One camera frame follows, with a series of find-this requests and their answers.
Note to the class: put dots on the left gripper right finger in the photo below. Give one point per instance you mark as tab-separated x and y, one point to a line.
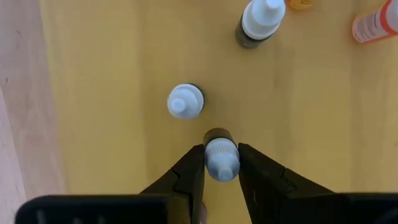
264	186

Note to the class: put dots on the small orange colouring bottle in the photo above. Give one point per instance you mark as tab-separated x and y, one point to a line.
374	23

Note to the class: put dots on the yellow translucent plastic bin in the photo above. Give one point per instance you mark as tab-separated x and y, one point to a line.
109	93

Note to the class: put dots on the small white-capped colouring bottle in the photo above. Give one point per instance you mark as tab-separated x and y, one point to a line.
222	158
261	18
185	101

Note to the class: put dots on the small yellow colouring bottle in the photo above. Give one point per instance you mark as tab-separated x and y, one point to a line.
300	3

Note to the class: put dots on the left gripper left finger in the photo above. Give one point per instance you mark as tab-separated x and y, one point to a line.
189	174

